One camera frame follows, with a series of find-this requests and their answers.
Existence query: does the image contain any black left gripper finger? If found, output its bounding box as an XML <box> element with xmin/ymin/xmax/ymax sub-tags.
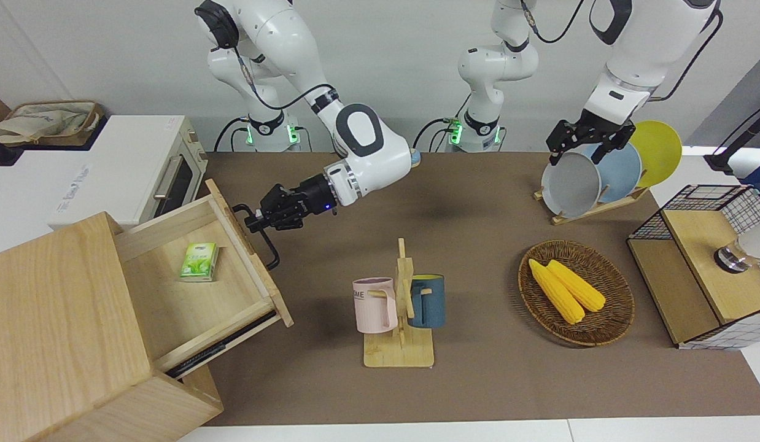
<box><xmin>592</xmin><ymin>126</ymin><xmax>637</xmax><ymax>165</ymax></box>
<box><xmin>546</xmin><ymin>120</ymin><xmax>580</xmax><ymax>168</ymax></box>

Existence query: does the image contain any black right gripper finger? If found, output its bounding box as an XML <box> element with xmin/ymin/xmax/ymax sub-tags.
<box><xmin>248</xmin><ymin>184</ymin><xmax>295</xmax><ymax>217</ymax></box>
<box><xmin>245</xmin><ymin>215</ymin><xmax>301</xmax><ymax>233</ymax></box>

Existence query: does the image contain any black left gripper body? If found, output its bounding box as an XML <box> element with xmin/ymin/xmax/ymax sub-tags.
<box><xmin>567</xmin><ymin>109</ymin><xmax>635</xmax><ymax>142</ymax></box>

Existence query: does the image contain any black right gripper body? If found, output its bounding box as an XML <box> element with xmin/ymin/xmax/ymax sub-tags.
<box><xmin>288</xmin><ymin>174</ymin><xmax>339</xmax><ymax>223</ymax></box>

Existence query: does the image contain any black metal drawer handle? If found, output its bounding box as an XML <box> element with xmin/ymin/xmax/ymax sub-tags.
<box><xmin>231</xmin><ymin>204</ymin><xmax>281</xmax><ymax>271</ymax></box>

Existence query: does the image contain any light wooden drawer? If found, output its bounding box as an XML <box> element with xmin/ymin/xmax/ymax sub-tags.
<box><xmin>113</xmin><ymin>178</ymin><xmax>295</xmax><ymax>379</ymax></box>

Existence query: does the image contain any light wooden drawer cabinet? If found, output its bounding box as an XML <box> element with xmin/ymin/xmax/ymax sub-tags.
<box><xmin>0</xmin><ymin>212</ymin><xmax>224</xmax><ymax>442</ymax></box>

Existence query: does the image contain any light blue plate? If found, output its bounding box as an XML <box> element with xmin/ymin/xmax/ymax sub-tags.
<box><xmin>583</xmin><ymin>142</ymin><xmax>643</xmax><ymax>204</ymax></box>

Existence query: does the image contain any yellow plate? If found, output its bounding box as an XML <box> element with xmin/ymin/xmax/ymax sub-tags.
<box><xmin>629</xmin><ymin>120</ymin><xmax>683</xmax><ymax>188</ymax></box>

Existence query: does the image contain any grey plate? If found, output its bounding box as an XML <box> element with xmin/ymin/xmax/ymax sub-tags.
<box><xmin>541</xmin><ymin>152</ymin><xmax>602</xmax><ymax>220</ymax></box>

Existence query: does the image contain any wooden plate rack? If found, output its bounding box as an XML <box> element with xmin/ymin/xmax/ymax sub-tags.
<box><xmin>533</xmin><ymin>186</ymin><xmax>651</xmax><ymax>226</ymax></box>

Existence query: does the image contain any green tissue pack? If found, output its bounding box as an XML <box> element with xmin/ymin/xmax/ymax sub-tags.
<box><xmin>179</xmin><ymin>242</ymin><xmax>219</xmax><ymax>283</ymax></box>

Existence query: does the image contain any pink mug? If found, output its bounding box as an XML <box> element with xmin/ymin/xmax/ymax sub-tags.
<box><xmin>352</xmin><ymin>277</ymin><xmax>399</xmax><ymax>334</ymax></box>

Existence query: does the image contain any yellow corn cob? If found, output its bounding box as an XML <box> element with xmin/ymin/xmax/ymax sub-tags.
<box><xmin>547</xmin><ymin>260</ymin><xmax>607</xmax><ymax>312</ymax></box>
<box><xmin>528</xmin><ymin>258</ymin><xmax>586</xmax><ymax>325</ymax></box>

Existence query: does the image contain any dark blue mug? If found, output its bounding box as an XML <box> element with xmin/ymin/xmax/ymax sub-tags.
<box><xmin>408</xmin><ymin>274</ymin><xmax>446</xmax><ymax>329</ymax></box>

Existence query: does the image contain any white toaster oven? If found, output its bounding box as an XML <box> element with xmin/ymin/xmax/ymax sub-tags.
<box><xmin>47</xmin><ymin>115</ymin><xmax>209</xmax><ymax>233</ymax></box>

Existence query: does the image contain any white cylinder bottle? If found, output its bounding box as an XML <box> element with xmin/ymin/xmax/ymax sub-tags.
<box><xmin>715</xmin><ymin>218</ymin><xmax>760</xmax><ymax>274</ymax></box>

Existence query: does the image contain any wooden mug rack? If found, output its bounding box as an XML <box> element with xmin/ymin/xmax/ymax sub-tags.
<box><xmin>363</xmin><ymin>238</ymin><xmax>436</xmax><ymax>369</ymax></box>

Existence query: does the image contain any brown wicker basket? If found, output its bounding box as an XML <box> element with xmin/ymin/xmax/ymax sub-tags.
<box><xmin>518</xmin><ymin>240</ymin><xmax>635</xmax><ymax>347</ymax></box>

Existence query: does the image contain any brown table mat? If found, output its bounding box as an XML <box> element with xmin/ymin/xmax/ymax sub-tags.
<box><xmin>165</xmin><ymin>152</ymin><xmax>760</xmax><ymax>427</ymax></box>

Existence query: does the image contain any beige tote bag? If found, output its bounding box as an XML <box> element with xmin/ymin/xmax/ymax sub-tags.
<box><xmin>0</xmin><ymin>100</ymin><xmax>104</xmax><ymax>148</ymax></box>

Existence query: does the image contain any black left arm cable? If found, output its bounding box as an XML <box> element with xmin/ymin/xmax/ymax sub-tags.
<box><xmin>521</xmin><ymin>0</ymin><xmax>724</xmax><ymax>102</ymax></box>

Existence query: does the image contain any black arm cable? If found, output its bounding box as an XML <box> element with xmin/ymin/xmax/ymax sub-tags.
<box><xmin>521</xmin><ymin>0</ymin><xmax>724</xmax><ymax>102</ymax></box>
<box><xmin>231</xmin><ymin>46</ymin><xmax>341</xmax><ymax>112</ymax></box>

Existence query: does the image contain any black base cable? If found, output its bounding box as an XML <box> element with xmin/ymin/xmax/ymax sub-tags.
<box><xmin>414</xmin><ymin>117</ymin><xmax>456</xmax><ymax>152</ymax></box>
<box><xmin>214</xmin><ymin>117</ymin><xmax>252</xmax><ymax>152</ymax></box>

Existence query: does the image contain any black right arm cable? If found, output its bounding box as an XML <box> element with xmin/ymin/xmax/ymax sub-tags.
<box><xmin>231</xmin><ymin>46</ymin><xmax>341</xmax><ymax>112</ymax></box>

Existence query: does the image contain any wire grid wooden shelf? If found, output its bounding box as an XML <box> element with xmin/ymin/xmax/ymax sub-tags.
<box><xmin>627</xmin><ymin>184</ymin><xmax>760</xmax><ymax>351</ymax></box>

